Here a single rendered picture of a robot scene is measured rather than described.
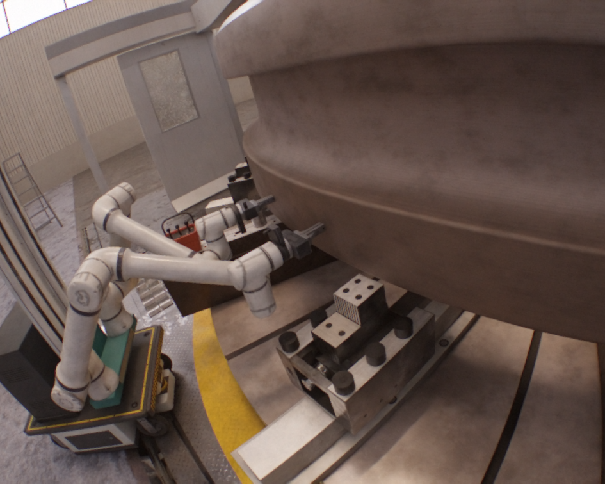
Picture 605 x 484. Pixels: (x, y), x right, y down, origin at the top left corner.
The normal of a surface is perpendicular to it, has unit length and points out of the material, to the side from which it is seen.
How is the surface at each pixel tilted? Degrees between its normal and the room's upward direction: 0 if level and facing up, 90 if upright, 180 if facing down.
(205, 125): 90
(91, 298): 90
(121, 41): 90
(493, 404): 0
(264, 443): 0
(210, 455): 0
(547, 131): 90
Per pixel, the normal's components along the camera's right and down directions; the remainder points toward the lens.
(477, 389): -0.24, -0.83
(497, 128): -0.66, 0.51
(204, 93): 0.59, 0.28
